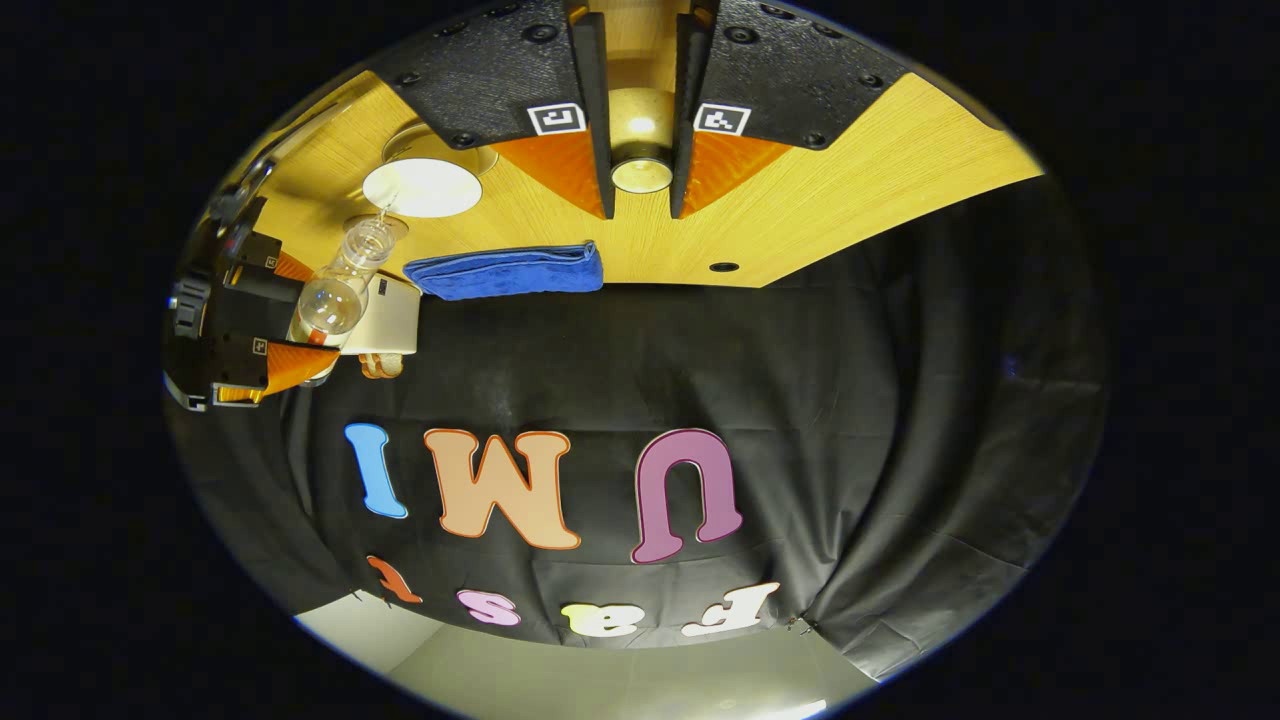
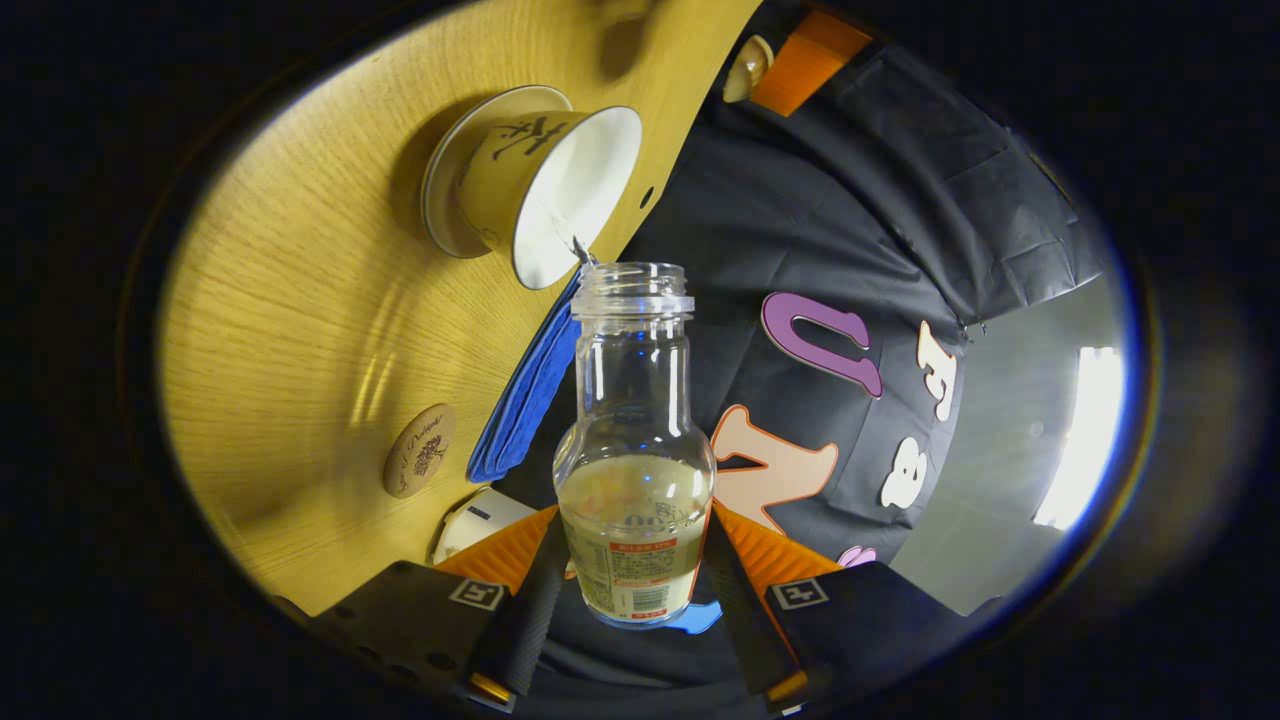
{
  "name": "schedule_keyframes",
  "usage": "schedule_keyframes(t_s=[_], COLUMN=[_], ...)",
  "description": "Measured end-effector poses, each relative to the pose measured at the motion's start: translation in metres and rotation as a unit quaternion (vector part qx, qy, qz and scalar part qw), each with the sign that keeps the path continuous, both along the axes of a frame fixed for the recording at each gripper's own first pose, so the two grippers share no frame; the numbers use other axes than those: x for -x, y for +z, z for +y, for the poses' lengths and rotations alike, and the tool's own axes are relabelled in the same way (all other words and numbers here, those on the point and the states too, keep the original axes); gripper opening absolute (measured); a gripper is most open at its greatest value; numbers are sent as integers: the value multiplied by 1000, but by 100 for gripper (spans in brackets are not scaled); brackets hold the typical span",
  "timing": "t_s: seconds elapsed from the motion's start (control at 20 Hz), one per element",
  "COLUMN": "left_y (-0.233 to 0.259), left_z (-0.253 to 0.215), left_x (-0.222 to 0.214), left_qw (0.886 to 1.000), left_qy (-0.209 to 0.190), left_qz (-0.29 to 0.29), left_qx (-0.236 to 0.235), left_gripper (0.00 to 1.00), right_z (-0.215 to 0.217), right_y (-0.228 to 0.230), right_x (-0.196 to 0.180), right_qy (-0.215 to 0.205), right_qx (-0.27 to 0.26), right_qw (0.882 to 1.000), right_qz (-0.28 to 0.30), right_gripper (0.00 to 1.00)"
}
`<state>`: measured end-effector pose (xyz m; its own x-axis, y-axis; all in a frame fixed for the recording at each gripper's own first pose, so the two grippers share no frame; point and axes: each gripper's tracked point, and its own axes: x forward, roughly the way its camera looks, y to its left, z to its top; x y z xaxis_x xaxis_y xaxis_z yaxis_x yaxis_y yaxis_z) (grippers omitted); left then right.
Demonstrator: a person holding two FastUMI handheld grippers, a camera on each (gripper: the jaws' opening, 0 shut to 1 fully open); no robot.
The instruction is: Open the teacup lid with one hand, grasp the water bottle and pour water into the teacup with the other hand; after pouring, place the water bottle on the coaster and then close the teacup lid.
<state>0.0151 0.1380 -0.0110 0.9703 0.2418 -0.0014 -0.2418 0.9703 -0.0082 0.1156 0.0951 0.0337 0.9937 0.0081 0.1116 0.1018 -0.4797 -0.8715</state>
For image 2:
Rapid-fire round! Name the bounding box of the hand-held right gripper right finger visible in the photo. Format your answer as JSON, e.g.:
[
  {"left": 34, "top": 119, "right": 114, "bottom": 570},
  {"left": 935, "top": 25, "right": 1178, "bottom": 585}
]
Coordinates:
[{"left": 700, "top": 500, "right": 1011, "bottom": 713}]

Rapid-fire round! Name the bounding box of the clear plastic water bottle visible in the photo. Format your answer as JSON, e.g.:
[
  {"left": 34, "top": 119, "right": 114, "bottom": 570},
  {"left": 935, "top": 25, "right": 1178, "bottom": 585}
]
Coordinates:
[{"left": 552, "top": 262, "right": 717, "bottom": 629}]

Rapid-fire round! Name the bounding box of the round wooden coaster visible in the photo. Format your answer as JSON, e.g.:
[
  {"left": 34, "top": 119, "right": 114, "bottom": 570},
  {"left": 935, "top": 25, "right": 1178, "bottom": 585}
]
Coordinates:
[{"left": 383, "top": 403, "right": 457, "bottom": 499}]

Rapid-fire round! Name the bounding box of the blue folded towel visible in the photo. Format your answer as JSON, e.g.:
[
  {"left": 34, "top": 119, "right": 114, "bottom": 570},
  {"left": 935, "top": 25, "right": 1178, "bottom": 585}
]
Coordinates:
[{"left": 466, "top": 265, "right": 586, "bottom": 484}]

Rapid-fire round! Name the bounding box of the white ceramic saucer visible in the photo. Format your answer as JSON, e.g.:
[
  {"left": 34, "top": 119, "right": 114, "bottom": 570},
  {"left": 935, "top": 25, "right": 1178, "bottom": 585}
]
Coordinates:
[{"left": 420, "top": 85, "right": 573, "bottom": 260}]

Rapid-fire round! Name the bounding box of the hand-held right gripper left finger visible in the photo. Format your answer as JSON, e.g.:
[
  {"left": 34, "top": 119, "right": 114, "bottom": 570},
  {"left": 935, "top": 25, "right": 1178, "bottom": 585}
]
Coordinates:
[{"left": 275, "top": 505, "right": 573, "bottom": 713}]

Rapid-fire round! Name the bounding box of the white toaster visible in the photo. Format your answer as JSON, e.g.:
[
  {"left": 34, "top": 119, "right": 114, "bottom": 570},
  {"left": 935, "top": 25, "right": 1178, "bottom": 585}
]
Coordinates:
[{"left": 430, "top": 487, "right": 541, "bottom": 566}]

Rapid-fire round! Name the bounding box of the yellow ceramic teacup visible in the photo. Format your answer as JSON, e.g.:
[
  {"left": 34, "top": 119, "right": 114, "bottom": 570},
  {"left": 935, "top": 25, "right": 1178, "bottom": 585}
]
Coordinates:
[{"left": 455, "top": 105, "right": 643, "bottom": 291}]

